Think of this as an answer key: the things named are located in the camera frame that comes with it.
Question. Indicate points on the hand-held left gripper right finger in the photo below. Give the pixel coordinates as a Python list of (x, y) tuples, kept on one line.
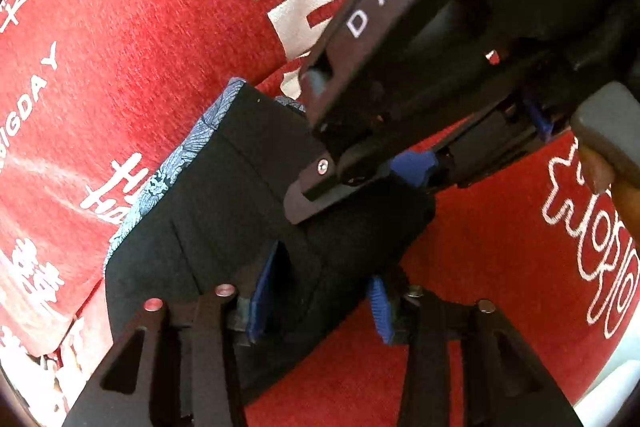
[(380, 312)]

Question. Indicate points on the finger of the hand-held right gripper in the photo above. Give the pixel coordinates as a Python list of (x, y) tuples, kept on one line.
[(537, 122), (415, 167)]

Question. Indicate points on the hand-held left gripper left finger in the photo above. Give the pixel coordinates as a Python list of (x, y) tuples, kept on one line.
[(262, 297)]

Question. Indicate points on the black pants with blue trim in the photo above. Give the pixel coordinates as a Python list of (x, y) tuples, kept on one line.
[(235, 207)]

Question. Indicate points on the person's right hand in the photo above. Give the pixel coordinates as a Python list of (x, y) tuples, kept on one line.
[(597, 174)]

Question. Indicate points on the red printed blanket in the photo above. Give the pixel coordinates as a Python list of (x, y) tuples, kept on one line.
[(150, 32)]

